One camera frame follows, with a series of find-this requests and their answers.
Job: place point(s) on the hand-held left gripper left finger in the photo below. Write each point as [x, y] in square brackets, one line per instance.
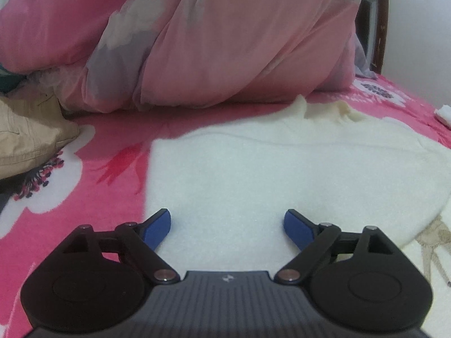
[156, 229]

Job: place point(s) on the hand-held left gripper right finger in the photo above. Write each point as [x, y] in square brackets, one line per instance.
[297, 230]

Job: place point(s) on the white fleece sweater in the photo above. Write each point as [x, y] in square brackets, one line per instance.
[264, 169]

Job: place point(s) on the pink floral bed blanket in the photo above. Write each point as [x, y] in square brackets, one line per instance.
[88, 190]

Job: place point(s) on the beige folded garment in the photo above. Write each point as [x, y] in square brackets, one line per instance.
[31, 133]

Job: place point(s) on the grey cloth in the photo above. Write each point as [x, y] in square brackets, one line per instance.
[363, 60]

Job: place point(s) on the folded white cloth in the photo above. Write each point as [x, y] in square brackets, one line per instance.
[444, 114]

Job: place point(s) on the pink floral quilt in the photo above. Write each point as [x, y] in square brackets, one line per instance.
[211, 35]

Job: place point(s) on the teal patterned cloth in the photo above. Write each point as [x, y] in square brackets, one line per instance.
[8, 79]

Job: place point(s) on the dark door frame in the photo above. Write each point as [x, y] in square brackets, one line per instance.
[378, 24]

